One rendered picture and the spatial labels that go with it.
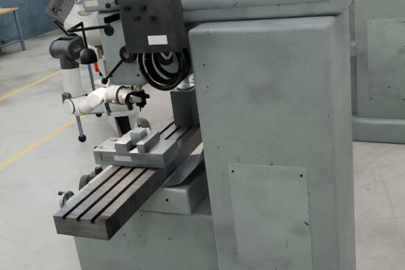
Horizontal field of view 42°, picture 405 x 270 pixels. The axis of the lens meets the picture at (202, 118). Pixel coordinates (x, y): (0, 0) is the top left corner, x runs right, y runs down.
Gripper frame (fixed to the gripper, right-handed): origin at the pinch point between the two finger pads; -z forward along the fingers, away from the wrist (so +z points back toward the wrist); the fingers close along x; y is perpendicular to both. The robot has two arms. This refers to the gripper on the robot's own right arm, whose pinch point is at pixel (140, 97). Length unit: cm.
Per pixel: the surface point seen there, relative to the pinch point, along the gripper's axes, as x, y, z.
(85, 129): 181, 123, 283
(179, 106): 33.2, 16.5, 7.6
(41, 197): 56, 123, 194
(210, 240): -7, 59, -35
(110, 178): -24.2, 28.3, 0.9
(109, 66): -11.2, -17.0, 3.3
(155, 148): -6.5, 20.2, -10.5
